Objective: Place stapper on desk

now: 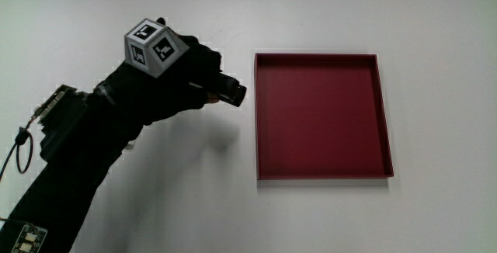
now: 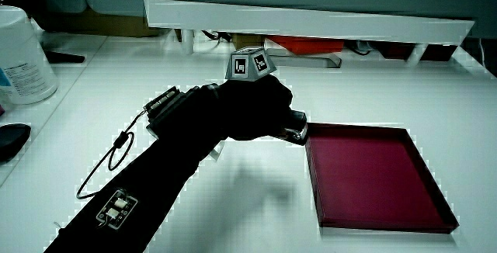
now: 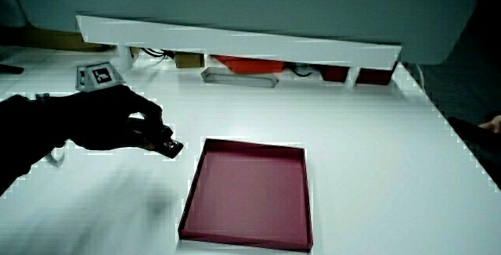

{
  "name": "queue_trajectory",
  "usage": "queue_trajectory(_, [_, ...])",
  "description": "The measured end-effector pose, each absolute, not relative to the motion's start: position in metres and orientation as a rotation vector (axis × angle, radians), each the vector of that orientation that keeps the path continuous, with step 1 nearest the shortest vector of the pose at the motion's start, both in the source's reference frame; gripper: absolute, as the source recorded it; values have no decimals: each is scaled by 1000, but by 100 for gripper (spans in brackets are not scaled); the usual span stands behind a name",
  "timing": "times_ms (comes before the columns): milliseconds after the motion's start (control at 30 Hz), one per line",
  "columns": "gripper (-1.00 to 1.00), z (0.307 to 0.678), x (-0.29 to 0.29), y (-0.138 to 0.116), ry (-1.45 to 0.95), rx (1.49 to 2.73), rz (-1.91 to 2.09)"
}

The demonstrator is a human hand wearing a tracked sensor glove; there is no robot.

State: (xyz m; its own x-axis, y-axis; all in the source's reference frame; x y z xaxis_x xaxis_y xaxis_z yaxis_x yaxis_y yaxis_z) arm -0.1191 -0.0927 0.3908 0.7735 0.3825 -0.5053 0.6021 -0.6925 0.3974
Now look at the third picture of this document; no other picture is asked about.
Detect clear plastic tray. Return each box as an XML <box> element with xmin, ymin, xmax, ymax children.
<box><xmin>200</xmin><ymin>66</ymin><xmax>280</xmax><ymax>89</ymax></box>

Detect black cable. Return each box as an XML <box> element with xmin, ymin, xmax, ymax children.
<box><xmin>288</xmin><ymin>63</ymin><xmax>315</xmax><ymax>78</ymax></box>
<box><xmin>139</xmin><ymin>47</ymin><xmax>175</xmax><ymax>59</ymax></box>

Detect orange-red box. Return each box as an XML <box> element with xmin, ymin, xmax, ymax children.
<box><xmin>212</xmin><ymin>54</ymin><xmax>287</xmax><ymax>75</ymax></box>

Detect large brown cardboard box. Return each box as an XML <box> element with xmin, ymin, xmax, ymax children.
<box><xmin>22</xmin><ymin>24</ymin><xmax>116</xmax><ymax>52</ymax></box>

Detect small brown cardboard box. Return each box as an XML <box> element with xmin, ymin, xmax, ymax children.
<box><xmin>174</xmin><ymin>52</ymin><xmax>206</xmax><ymax>70</ymax></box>

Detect person's left forearm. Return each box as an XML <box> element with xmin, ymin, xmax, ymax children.
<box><xmin>0</xmin><ymin>94</ymin><xmax>67</xmax><ymax>197</ymax></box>

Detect black flat object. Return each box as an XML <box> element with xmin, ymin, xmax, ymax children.
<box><xmin>0</xmin><ymin>63</ymin><xmax>25</xmax><ymax>76</ymax></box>

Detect black stapler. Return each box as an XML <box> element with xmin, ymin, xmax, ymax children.
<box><xmin>127</xmin><ymin>117</ymin><xmax>185</xmax><ymax>160</ymax></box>

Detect white desk shelf riser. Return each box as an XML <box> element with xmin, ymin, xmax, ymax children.
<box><xmin>75</xmin><ymin>14</ymin><xmax>403</xmax><ymax>88</ymax></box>

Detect white desk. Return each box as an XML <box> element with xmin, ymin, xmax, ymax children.
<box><xmin>0</xmin><ymin>45</ymin><xmax>501</xmax><ymax>255</ymax></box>

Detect person's left hand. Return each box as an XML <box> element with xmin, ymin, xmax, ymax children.
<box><xmin>43</xmin><ymin>61</ymin><xmax>174</xmax><ymax>152</ymax></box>

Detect white cable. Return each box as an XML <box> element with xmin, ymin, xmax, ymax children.
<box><xmin>415</xmin><ymin>63</ymin><xmax>427</xmax><ymax>90</ymax></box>

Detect dark red shallow box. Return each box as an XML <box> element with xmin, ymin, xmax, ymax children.
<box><xmin>177</xmin><ymin>137</ymin><xmax>315</xmax><ymax>253</ymax></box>

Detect grey partition panel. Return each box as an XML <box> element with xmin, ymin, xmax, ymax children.
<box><xmin>0</xmin><ymin>0</ymin><xmax>29</xmax><ymax>28</ymax></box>
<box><xmin>7</xmin><ymin>0</ymin><xmax>478</xmax><ymax>66</ymax></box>

